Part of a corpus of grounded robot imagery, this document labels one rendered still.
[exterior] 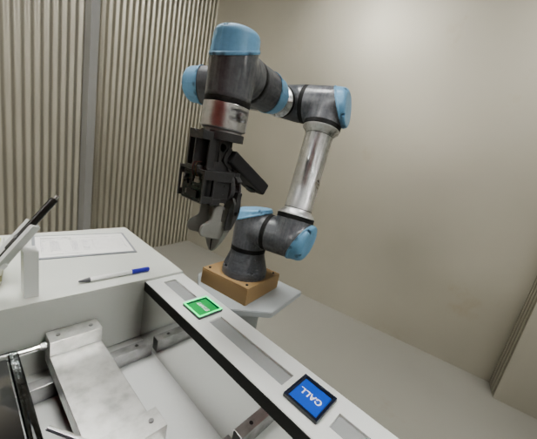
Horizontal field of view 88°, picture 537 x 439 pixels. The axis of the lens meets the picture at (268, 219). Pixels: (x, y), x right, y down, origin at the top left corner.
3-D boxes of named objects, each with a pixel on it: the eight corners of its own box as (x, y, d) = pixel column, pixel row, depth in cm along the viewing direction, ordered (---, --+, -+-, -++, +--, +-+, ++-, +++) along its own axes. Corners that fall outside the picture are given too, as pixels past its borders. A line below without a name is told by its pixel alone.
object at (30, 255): (-6, 306, 44) (-10, 226, 41) (-10, 294, 46) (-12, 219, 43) (42, 296, 49) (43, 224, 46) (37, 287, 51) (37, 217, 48)
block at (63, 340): (50, 357, 47) (50, 342, 46) (44, 346, 49) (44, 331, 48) (102, 340, 53) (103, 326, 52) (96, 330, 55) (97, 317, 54)
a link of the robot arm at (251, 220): (243, 237, 101) (250, 200, 98) (276, 248, 95) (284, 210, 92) (224, 242, 90) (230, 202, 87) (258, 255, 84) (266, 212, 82)
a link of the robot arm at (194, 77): (284, 85, 96) (177, 50, 55) (313, 87, 92) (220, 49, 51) (280, 120, 100) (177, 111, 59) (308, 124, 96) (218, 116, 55)
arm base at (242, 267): (235, 260, 104) (239, 234, 102) (271, 272, 99) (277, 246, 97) (212, 272, 90) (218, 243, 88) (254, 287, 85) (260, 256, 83)
